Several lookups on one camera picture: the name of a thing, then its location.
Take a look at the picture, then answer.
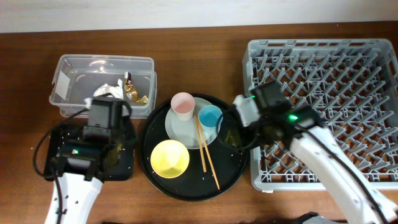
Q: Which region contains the light blue cup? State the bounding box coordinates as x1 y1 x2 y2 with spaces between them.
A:
198 105 222 132

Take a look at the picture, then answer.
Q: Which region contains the wooden chopstick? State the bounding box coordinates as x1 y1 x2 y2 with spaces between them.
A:
194 114 220 190
194 113 207 173

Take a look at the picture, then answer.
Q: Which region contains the pink cup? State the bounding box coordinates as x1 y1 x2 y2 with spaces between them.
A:
170 92 195 121

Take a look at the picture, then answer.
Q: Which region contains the yellow bowl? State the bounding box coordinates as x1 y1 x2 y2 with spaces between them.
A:
150 139 190 179

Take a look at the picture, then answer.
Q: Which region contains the white tissue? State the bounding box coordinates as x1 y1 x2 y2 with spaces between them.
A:
93 79 124 100

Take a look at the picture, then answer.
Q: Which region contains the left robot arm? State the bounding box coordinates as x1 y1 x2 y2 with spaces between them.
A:
45 117 248 223

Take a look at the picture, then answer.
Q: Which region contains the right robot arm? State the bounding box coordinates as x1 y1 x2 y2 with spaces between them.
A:
249 82 397 223

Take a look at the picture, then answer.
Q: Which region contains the grey dishwasher rack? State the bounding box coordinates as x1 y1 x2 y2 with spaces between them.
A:
242 39 397 190

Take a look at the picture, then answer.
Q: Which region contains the black rectangular tray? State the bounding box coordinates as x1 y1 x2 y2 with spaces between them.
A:
44 120 138 182

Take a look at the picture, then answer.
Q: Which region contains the round black tray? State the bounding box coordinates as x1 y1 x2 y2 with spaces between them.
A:
137 100 249 201

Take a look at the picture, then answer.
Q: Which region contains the gold foil wrapper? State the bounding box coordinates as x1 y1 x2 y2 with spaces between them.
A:
124 72 149 105

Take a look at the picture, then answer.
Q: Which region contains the clear plastic bin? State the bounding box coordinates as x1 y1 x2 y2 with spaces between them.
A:
49 54 157 119

